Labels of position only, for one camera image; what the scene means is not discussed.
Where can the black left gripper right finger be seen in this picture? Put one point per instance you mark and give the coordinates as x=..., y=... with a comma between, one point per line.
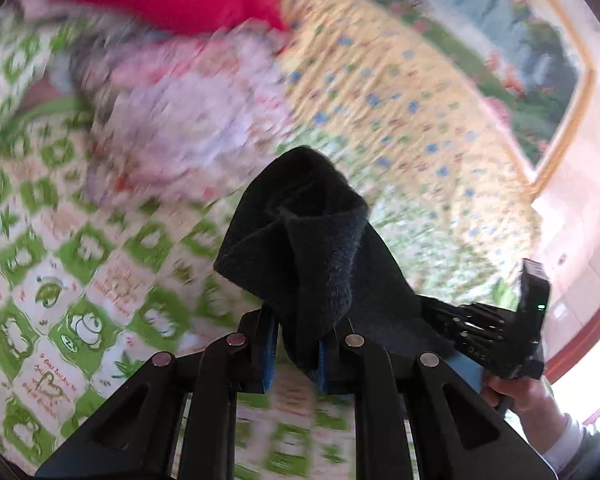
x=416, y=418

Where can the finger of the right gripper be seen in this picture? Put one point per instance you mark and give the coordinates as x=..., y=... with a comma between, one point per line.
x=451, y=322

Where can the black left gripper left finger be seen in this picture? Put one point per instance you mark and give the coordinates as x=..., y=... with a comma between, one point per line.
x=175, y=417

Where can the dark navy pants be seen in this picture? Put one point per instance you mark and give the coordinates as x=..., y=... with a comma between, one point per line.
x=300, y=241

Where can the right forearm white sleeve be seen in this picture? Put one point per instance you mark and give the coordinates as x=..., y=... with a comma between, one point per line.
x=576, y=453

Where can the person's right hand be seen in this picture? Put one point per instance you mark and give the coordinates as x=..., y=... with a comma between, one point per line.
x=541, y=419

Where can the green white frog bedsheet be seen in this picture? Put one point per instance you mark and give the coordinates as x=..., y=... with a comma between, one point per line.
x=88, y=294

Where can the yellow cartoon animal quilt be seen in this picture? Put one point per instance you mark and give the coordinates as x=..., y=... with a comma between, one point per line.
x=355, y=72

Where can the white pink floral cloth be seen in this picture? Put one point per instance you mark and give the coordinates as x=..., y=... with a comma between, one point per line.
x=179, y=117

